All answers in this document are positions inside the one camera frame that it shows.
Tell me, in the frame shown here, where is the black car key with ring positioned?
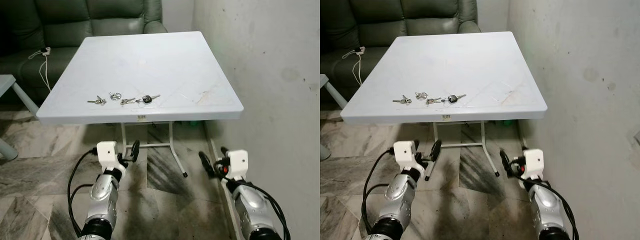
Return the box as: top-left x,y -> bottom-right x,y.
135,93 -> 162,105
441,93 -> 467,105

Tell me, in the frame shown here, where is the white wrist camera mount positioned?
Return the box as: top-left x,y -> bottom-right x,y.
393,140 -> 424,174
227,149 -> 250,182
523,148 -> 545,181
96,141 -> 127,174

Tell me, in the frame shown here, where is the white charger cable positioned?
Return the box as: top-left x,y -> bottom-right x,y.
28,46 -> 53,93
341,46 -> 367,87

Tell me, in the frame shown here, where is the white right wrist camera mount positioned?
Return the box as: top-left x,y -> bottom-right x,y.
523,148 -> 545,181
227,149 -> 250,182

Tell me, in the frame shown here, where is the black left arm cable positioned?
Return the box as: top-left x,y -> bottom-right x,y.
360,147 -> 397,237
67,147 -> 102,239

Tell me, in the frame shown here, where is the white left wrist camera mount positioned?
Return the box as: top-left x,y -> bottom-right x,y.
393,140 -> 424,174
96,141 -> 127,174

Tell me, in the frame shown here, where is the small grey side table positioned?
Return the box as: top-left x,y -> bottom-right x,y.
0,74 -> 40,161
320,73 -> 349,161

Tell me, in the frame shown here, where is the dark green leather sofa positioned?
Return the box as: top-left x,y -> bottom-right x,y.
0,0 -> 169,107
320,0 -> 482,109

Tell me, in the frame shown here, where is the white plastic folding table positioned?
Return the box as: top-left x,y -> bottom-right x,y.
36,31 -> 245,178
340,31 -> 548,182

